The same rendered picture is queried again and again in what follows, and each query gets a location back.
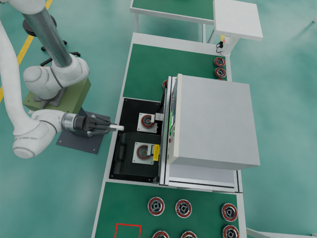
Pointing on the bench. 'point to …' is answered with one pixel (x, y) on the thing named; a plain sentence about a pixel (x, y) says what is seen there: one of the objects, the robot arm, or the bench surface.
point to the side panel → (202, 190)
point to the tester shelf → (218, 184)
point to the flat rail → (163, 111)
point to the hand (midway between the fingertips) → (116, 127)
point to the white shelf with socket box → (235, 23)
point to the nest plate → (145, 128)
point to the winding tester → (212, 125)
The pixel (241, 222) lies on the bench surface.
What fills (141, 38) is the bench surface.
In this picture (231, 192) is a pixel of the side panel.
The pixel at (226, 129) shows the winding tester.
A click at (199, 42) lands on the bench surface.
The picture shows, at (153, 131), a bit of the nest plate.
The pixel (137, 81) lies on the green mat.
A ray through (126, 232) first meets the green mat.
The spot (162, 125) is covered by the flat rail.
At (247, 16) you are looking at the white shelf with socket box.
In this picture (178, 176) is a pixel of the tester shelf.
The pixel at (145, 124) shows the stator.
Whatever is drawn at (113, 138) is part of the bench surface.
